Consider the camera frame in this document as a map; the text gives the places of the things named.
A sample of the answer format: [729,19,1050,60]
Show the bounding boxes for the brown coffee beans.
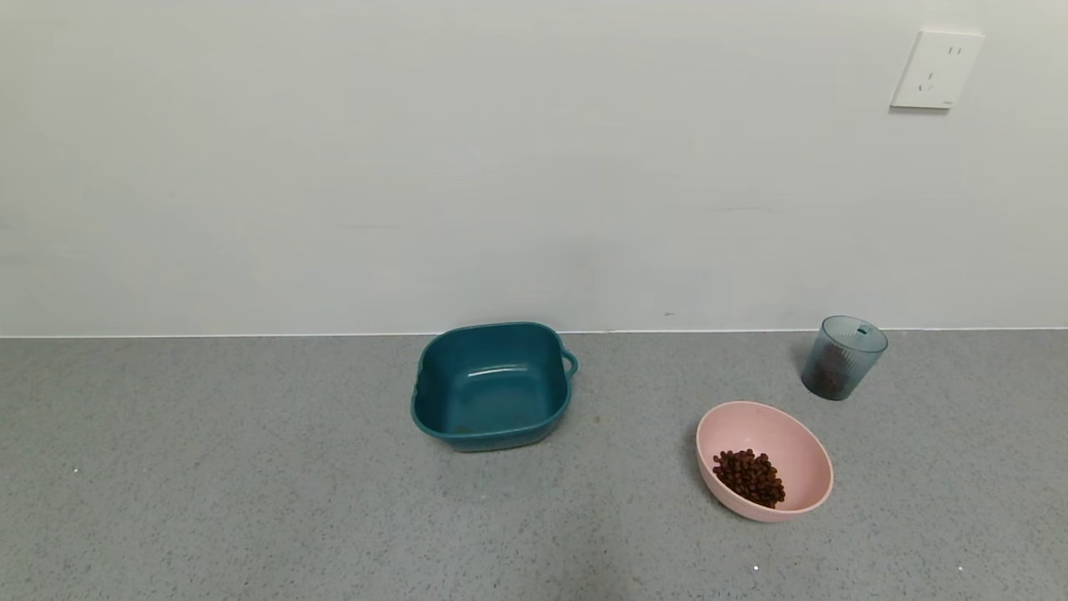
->
[712,448,787,509]

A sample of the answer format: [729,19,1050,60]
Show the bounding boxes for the translucent blue ribbed cup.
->
[800,315,889,402]

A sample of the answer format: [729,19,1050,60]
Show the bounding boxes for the pink plastic bowl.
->
[696,401,834,523]

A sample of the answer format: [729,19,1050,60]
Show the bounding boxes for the teal plastic square basin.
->
[410,321,579,453]

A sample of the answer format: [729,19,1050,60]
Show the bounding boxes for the white wall power outlet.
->
[889,30,986,111]

